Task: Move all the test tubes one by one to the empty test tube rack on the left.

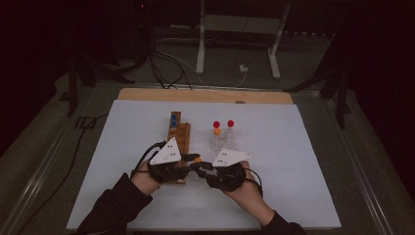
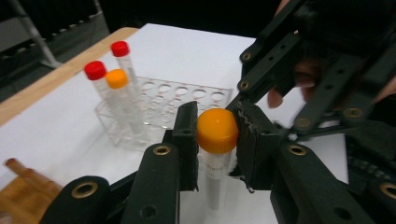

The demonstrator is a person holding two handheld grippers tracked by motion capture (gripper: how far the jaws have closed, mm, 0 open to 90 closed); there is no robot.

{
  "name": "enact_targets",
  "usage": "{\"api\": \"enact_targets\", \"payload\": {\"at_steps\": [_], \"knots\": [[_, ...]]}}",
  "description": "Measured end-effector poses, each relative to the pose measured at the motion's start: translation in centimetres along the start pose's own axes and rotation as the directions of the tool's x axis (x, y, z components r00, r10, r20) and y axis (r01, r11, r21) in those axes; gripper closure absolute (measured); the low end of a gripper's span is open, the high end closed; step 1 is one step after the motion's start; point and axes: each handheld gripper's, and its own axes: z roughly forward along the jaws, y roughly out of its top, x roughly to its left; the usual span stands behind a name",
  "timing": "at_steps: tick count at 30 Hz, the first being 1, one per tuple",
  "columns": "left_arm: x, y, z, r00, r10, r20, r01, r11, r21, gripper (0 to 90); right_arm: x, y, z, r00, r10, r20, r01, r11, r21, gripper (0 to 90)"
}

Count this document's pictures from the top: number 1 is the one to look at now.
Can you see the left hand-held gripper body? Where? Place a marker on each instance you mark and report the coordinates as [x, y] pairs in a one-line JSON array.
[[168, 153]]

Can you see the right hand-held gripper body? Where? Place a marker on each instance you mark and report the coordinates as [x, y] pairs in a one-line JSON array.
[[228, 156]]

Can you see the orange-capped test tube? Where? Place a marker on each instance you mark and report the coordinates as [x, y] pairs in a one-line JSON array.
[[197, 160], [217, 131]]

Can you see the clear plastic test tube rack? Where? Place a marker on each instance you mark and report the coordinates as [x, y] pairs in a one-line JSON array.
[[225, 142]]

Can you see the wooden test tube rack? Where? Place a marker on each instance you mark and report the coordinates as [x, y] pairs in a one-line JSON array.
[[183, 137]]

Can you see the blue-capped test tube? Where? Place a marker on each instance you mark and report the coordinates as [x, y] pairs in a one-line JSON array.
[[174, 117], [174, 124]]

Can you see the red-capped test tube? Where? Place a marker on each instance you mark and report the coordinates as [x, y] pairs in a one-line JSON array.
[[230, 123], [216, 124]]

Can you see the person's left hand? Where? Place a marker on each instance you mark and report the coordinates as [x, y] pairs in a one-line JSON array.
[[143, 181]]

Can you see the person's right hand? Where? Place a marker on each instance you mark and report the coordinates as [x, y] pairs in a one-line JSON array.
[[251, 199]]

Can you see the white table board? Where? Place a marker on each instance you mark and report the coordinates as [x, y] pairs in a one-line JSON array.
[[277, 147]]

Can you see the white metal stand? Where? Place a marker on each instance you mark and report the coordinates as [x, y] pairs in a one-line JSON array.
[[201, 49]]

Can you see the black tripod stand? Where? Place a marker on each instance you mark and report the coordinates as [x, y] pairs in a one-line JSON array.
[[72, 94], [342, 104]]

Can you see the metal frame rail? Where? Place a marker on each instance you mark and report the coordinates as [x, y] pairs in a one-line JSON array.
[[359, 173], [36, 182]]

